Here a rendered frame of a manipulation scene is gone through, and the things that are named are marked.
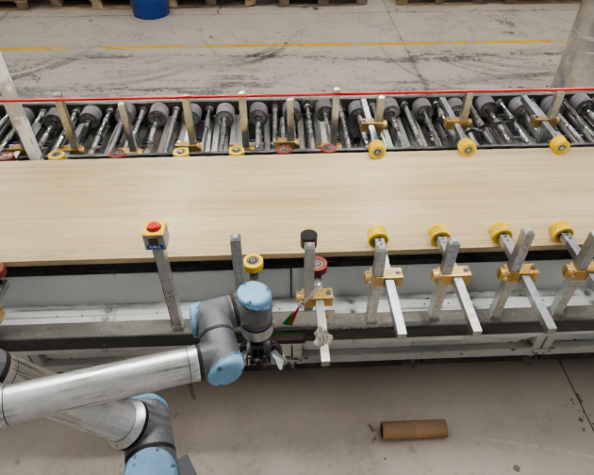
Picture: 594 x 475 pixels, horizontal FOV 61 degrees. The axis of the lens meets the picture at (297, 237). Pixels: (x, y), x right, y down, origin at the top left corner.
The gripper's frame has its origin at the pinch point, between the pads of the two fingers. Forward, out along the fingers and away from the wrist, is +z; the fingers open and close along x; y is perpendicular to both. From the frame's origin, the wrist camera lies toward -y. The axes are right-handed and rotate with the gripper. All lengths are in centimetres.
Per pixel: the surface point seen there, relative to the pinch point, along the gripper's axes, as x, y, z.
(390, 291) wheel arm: 45, -27, -2
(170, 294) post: -33.9, -32.4, 2.9
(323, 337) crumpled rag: 21.1, -14.3, 6.7
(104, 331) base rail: -63, -33, 24
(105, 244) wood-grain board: -65, -61, 4
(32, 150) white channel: -116, -128, 1
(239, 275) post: -7.9, -32.7, -6.0
